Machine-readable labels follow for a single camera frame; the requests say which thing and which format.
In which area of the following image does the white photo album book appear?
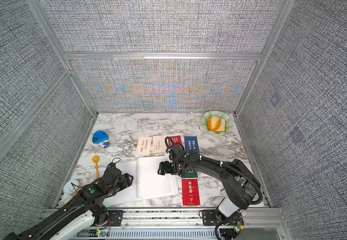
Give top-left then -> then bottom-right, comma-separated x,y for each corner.
103,156 -> 178,207

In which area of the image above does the beige card red text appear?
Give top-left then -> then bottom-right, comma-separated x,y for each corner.
135,137 -> 152,157

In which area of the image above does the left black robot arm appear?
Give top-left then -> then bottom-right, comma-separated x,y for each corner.
4,167 -> 133,240

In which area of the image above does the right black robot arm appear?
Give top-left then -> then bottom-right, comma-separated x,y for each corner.
157,153 -> 263,222

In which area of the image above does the green card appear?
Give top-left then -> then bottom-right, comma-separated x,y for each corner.
181,171 -> 198,179

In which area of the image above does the yellow spoon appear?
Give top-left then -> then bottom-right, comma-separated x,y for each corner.
92,156 -> 100,178

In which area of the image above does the dark red card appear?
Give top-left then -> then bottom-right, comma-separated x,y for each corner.
167,136 -> 182,147

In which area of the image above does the blue card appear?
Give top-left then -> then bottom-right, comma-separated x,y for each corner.
184,136 -> 199,154

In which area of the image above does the large red card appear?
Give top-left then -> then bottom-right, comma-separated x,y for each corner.
182,179 -> 200,206

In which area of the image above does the blue lidded cup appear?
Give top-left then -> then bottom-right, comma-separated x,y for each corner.
92,131 -> 110,149

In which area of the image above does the bread piece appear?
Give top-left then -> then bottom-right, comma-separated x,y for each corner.
207,115 -> 226,133

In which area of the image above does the green glass plate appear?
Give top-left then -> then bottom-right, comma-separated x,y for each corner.
200,111 -> 234,134

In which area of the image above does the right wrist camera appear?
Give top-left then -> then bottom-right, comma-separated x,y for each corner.
167,143 -> 187,162

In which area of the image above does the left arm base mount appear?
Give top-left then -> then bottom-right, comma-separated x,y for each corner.
94,210 -> 124,228

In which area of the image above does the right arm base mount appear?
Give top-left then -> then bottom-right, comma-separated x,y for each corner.
199,209 -> 244,232

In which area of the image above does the aluminium front rail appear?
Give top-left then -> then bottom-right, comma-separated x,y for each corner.
35,207 -> 291,240

